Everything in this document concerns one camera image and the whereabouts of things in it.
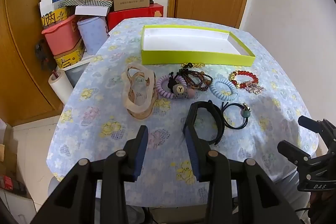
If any dark bundle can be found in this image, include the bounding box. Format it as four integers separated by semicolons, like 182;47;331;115
34;39;57;73

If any brown bead bracelet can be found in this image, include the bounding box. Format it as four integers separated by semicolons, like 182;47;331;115
178;68;213;92

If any blue spiral hair tie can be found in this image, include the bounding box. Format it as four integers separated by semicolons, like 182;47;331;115
210;77;238;101

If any pink plastic basket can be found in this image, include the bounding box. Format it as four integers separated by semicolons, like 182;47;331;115
41;15;82;56

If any wooden wardrobe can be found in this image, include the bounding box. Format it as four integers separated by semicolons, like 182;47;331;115
0;0;65;126

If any red gift box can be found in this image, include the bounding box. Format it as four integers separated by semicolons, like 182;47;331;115
106;3;164;30

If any floral blue tablecloth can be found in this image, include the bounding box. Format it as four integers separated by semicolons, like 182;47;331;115
46;18;319;207

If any lavender round bin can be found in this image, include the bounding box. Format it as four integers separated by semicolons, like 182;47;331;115
77;17;109;55

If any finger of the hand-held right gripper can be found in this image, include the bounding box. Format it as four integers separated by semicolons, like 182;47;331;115
298;115;336;141
277;140;315;166

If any pink rhinestone ornament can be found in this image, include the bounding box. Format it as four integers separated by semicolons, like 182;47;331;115
245;82;265;94

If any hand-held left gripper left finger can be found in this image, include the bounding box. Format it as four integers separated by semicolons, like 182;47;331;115
30;125;149;224

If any red bead bracelet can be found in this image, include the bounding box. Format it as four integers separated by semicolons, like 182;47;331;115
228;70;259;89

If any yellow printed box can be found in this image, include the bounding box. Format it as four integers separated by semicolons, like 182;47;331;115
54;39;85;68
41;7;71;28

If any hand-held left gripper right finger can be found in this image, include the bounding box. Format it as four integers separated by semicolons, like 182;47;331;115
183;102;306;224

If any purple spiral hair tie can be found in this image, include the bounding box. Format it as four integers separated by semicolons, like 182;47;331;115
157;74;184;98

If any white storage bin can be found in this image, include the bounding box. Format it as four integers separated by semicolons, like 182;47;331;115
63;56;95;88

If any black wristband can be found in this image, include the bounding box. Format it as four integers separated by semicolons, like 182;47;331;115
196;102;226;146

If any white flat box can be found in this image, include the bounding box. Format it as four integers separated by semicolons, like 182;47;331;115
75;5;110;16

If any green striped box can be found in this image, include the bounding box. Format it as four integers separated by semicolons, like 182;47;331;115
64;0;114;7

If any black green-bead hair tie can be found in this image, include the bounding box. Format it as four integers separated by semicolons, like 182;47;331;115
220;101;251;131

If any yellow-green shallow box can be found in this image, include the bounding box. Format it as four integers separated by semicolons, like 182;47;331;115
141;25;256;66

